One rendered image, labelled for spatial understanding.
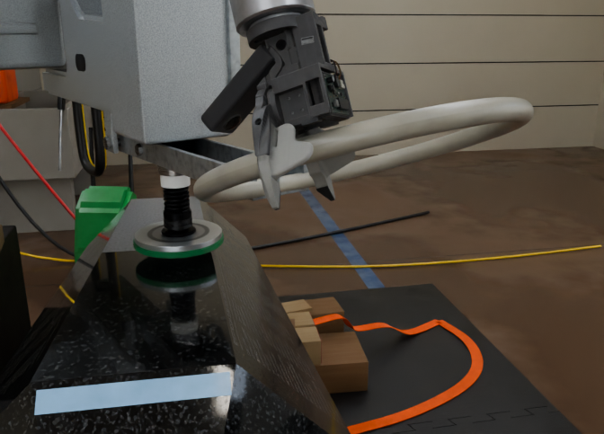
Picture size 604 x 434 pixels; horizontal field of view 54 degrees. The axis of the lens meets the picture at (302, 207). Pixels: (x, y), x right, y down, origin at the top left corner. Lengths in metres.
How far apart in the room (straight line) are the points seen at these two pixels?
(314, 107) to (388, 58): 5.99
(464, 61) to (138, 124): 5.84
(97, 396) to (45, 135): 3.23
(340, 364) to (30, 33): 1.51
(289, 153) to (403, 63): 6.08
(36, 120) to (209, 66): 2.88
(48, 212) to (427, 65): 4.23
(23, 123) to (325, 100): 3.64
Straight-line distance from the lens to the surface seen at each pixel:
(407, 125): 0.64
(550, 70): 7.46
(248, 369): 1.06
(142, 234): 1.49
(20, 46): 1.87
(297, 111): 0.63
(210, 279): 1.35
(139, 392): 1.03
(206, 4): 1.35
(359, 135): 0.63
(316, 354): 2.26
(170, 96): 1.31
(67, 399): 1.05
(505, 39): 7.14
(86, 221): 3.05
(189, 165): 1.23
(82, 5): 1.69
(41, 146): 4.17
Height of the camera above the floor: 1.34
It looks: 17 degrees down
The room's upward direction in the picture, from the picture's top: straight up
